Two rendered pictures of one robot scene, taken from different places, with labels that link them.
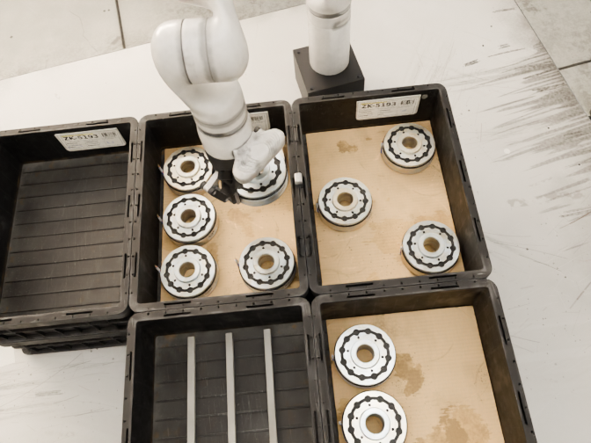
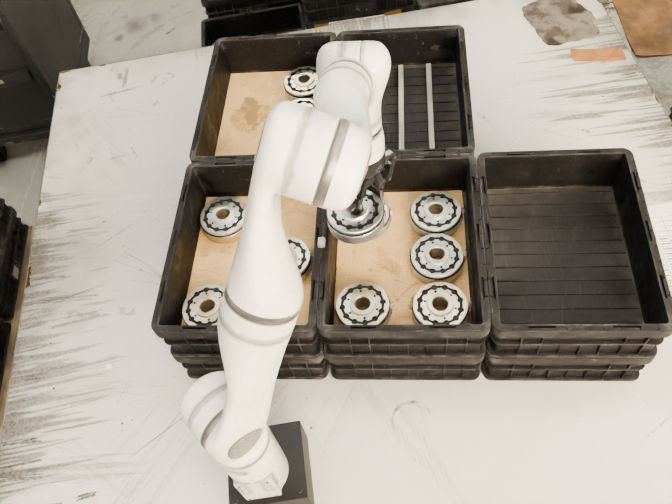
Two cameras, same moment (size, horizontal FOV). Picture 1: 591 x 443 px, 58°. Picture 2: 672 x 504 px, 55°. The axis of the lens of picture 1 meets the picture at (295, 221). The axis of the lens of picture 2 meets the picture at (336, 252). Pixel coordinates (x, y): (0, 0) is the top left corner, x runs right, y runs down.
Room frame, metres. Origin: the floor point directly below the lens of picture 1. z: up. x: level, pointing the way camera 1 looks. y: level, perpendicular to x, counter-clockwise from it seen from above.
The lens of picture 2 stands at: (1.16, 0.10, 1.93)
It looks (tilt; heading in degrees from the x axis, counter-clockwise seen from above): 56 degrees down; 188
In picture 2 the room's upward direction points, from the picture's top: 11 degrees counter-clockwise
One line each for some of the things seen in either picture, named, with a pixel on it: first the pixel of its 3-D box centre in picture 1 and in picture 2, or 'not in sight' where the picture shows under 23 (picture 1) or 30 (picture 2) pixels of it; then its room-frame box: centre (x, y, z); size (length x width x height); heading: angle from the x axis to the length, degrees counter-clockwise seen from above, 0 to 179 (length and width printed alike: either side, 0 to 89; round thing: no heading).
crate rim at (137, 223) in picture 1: (217, 199); (401, 239); (0.47, 0.13, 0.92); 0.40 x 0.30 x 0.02; 176
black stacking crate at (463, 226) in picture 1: (380, 195); (251, 256); (0.45, -0.17, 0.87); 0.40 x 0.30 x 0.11; 176
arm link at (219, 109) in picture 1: (200, 76); (361, 89); (0.44, 0.08, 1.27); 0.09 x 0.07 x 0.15; 84
